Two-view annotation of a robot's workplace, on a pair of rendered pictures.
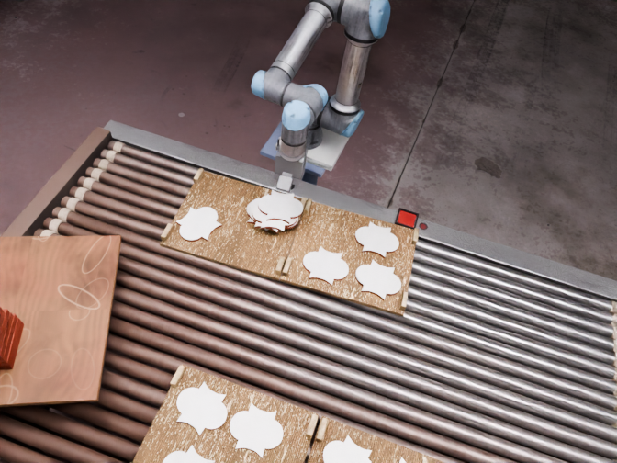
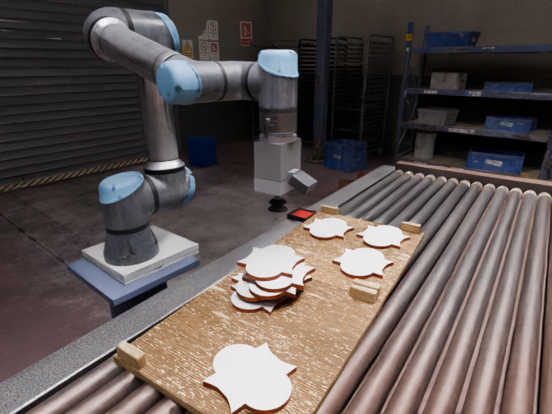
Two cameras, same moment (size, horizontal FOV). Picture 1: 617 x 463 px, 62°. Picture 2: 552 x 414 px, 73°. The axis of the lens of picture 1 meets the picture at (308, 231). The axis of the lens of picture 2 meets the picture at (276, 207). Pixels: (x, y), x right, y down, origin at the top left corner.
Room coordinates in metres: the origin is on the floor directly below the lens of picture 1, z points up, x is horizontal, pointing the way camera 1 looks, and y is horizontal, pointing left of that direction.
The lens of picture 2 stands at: (0.77, 0.77, 1.41)
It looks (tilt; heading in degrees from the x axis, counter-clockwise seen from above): 21 degrees down; 296
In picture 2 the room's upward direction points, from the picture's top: straight up
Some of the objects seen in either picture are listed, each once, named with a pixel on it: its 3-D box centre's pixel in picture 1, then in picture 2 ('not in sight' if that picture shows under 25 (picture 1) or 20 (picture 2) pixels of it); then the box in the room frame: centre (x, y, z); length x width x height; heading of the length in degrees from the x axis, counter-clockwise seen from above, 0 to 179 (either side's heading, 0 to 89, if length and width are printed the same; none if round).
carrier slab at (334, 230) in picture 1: (352, 254); (343, 247); (1.01, -0.16, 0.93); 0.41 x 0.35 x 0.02; 84
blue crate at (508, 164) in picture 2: not in sight; (494, 159); (0.29, -4.72, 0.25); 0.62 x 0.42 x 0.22; 174
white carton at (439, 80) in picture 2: not in sight; (448, 80); (1.00, -4.91, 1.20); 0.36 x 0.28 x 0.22; 154
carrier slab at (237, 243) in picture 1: (237, 221); (260, 329); (1.06, 0.25, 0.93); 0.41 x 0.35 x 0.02; 83
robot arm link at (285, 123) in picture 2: (292, 143); (277, 122); (1.10, 0.09, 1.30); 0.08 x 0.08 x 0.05
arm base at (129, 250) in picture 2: (305, 128); (130, 237); (1.57, 0.09, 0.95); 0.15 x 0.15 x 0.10
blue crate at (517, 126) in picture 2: not in sight; (511, 123); (0.20, -4.71, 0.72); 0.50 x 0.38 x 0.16; 159
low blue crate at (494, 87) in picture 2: not in sight; (507, 87); (0.32, -4.68, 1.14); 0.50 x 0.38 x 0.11; 175
